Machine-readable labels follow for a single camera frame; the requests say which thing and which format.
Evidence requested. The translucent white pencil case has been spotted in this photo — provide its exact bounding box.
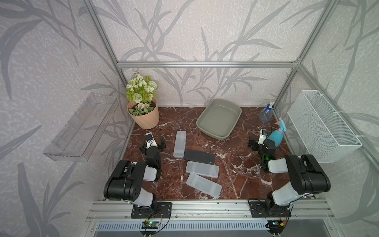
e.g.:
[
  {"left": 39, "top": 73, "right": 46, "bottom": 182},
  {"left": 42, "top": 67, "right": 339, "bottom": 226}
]
[{"left": 173, "top": 131, "right": 187, "bottom": 158}]

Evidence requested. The black pencil case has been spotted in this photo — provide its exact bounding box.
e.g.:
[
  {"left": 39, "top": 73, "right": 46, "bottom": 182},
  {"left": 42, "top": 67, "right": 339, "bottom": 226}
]
[{"left": 183, "top": 149, "right": 215, "bottom": 165}]

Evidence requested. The translucent pencil case front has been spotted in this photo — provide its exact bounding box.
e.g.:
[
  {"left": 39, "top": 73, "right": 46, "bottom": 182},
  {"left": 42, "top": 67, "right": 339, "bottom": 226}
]
[{"left": 186, "top": 173, "right": 222, "bottom": 198}]

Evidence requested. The grey-green plastic storage box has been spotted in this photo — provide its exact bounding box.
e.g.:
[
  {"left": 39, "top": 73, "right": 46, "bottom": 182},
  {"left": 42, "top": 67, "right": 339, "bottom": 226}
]
[{"left": 196, "top": 99, "right": 242, "bottom": 140}]

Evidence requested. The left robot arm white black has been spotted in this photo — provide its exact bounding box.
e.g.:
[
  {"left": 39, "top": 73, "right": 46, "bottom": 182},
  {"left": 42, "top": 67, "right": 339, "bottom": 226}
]
[{"left": 103, "top": 133, "right": 166, "bottom": 209}]

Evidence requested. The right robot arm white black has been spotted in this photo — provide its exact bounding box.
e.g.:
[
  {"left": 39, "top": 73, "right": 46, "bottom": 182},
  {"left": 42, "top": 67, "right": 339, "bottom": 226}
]
[{"left": 248, "top": 138, "right": 331, "bottom": 212}]

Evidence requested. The teal pink spray bottle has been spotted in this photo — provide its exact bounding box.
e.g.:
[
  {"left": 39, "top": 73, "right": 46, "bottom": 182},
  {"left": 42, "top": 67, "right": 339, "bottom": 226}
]
[{"left": 268, "top": 118, "right": 287, "bottom": 147}]

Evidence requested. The clear blue spray bottle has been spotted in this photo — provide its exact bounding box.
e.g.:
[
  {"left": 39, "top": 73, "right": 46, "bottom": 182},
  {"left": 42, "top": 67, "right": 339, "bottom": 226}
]
[{"left": 259, "top": 102, "right": 274, "bottom": 123}]

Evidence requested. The terracotta pot with flowers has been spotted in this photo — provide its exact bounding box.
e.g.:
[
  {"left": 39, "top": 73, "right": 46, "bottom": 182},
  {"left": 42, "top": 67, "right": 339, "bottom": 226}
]
[{"left": 125, "top": 71, "right": 159, "bottom": 129}]

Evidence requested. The left green circuit board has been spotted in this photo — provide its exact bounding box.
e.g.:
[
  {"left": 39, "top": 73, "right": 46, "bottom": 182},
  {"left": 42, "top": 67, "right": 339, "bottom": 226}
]
[{"left": 142, "top": 220, "right": 160, "bottom": 230}]

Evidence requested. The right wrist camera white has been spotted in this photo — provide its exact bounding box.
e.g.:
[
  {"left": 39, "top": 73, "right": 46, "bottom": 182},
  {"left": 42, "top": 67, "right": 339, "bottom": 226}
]
[{"left": 258, "top": 129, "right": 269, "bottom": 145}]

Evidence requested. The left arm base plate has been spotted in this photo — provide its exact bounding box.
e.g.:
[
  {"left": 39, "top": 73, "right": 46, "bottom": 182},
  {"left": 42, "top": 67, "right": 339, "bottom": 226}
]
[{"left": 131, "top": 201, "right": 172, "bottom": 219}]

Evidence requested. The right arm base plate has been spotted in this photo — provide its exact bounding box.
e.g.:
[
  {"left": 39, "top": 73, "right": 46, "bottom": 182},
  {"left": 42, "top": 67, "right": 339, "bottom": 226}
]
[{"left": 248, "top": 199, "right": 292, "bottom": 218}]

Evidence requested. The white wire mesh basket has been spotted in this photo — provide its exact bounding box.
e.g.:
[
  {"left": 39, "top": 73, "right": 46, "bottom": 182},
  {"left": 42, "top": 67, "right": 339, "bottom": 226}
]
[{"left": 288, "top": 90, "right": 362, "bottom": 164}]

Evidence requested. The right circuit board with wires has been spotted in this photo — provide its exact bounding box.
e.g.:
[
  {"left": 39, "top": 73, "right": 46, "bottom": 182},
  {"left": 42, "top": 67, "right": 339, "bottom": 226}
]
[{"left": 265, "top": 220, "right": 287, "bottom": 232}]

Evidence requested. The aluminium front rail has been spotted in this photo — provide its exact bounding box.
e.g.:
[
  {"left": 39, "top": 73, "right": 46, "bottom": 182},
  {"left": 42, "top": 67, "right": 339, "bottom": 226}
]
[{"left": 86, "top": 199, "right": 335, "bottom": 221}]

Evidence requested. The clear plastic wall shelf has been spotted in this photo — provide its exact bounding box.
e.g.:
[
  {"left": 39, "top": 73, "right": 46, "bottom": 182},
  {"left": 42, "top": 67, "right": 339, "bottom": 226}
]
[{"left": 43, "top": 93, "right": 119, "bottom": 162}]

